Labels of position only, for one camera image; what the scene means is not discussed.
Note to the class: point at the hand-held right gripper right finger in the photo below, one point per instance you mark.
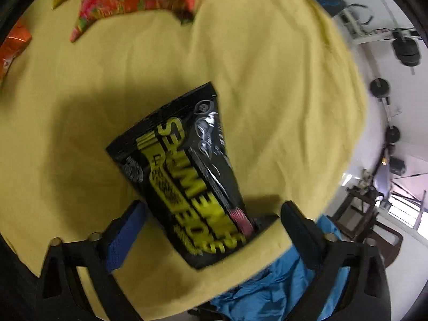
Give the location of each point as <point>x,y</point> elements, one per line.
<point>302,237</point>

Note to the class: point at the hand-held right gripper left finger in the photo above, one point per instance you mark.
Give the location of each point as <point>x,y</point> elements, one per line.
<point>123,237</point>

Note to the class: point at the black and yellow snack packet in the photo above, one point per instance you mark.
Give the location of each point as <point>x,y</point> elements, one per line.
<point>187,180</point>

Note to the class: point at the blue cloth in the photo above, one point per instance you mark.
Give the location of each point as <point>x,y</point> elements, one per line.
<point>271,281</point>

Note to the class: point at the wooden chair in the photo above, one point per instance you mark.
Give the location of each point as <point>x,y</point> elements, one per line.
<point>364,220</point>

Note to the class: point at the window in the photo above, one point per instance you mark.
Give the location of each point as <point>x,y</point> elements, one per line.
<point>409,207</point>

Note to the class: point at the weight rack with black plates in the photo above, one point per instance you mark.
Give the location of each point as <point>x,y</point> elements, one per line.
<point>394,83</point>

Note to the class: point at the yellow cloth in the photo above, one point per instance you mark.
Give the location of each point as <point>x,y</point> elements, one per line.
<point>214,73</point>

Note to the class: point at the orange snack packet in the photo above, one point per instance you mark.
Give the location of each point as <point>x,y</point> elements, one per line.
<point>11,52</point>

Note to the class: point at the red floral snack packet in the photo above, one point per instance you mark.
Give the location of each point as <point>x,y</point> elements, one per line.
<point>133,0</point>

